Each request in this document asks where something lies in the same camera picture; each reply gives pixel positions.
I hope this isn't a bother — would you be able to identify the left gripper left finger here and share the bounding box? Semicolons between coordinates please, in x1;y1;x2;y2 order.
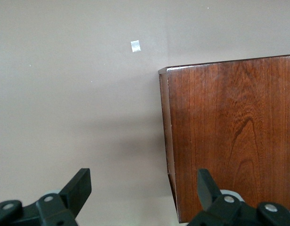
0;168;92;226

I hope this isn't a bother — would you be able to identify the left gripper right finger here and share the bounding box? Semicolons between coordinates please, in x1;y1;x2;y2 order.
187;169;290;226

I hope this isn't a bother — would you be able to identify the dark wooden drawer cabinet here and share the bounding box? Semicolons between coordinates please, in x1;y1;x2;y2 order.
158;54;290;224

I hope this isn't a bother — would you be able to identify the small square tape patch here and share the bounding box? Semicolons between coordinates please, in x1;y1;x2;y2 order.
130;40;141;53

